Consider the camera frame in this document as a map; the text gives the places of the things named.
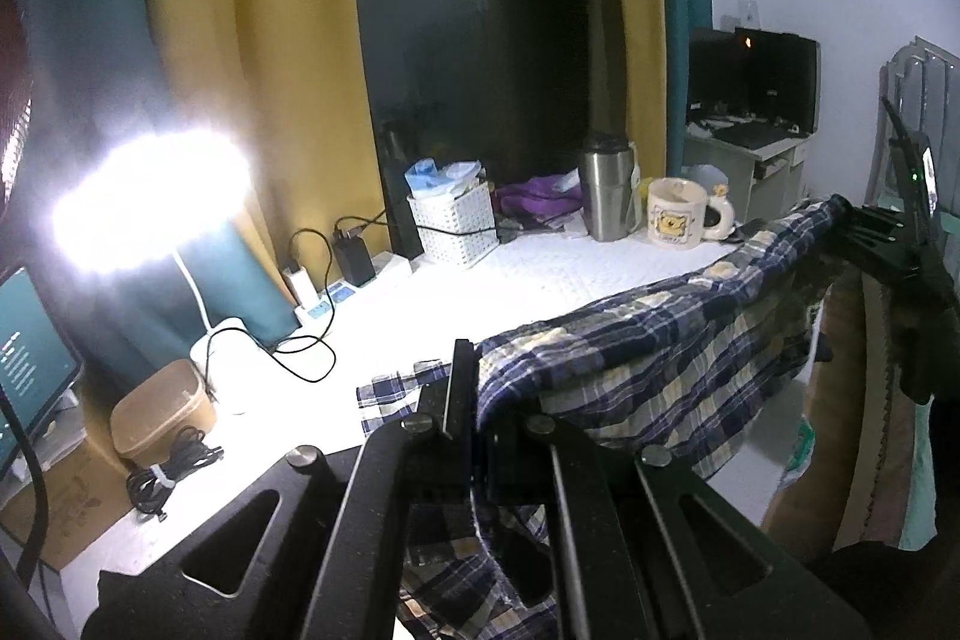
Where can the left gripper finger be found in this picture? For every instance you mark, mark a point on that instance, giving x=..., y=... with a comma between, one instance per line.
x=450, y=401

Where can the blue yellow plaid pants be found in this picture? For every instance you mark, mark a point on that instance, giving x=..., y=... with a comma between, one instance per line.
x=687, y=363

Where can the white power strip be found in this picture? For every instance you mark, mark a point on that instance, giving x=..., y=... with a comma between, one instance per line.
x=389, y=267

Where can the black power adapter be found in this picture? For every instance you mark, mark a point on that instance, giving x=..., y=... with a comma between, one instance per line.
x=354, y=259

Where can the white perforated plastic basket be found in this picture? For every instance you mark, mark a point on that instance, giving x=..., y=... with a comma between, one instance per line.
x=456, y=230

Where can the white charger plug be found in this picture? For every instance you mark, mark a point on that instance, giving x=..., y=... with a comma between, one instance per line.
x=301, y=286

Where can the grey computer desk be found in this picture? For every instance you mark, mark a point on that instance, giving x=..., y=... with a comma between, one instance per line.
x=764, y=183

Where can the purple cloth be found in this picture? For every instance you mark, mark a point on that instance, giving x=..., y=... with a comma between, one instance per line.
x=540, y=201

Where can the white bear cartoon mug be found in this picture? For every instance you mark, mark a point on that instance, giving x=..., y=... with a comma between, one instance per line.
x=681, y=214

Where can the black computer monitor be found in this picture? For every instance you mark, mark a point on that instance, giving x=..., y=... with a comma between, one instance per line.
x=754, y=74

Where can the stainless steel tumbler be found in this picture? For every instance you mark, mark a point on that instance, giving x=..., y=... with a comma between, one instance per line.
x=605, y=169

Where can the tan lidded food container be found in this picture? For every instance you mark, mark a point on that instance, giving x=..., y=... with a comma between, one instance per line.
x=145, y=422

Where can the white desk lamp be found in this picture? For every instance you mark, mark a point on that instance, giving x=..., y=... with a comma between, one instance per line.
x=151, y=238

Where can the brown cardboard box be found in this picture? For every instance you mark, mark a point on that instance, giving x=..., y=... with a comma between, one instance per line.
x=87, y=495

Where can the yellow curtain right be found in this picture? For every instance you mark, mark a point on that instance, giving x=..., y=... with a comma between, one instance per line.
x=643, y=25

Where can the yellow curtain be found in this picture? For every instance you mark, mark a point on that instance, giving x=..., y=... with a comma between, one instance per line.
x=286, y=78
x=643, y=25

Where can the teal curtain left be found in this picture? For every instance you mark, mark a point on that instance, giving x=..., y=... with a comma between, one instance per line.
x=98, y=80

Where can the tablet with green screen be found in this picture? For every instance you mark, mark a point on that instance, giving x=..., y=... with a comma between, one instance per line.
x=39, y=363

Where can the yellow curtain left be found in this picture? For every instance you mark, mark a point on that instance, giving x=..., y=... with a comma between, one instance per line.
x=286, y=78

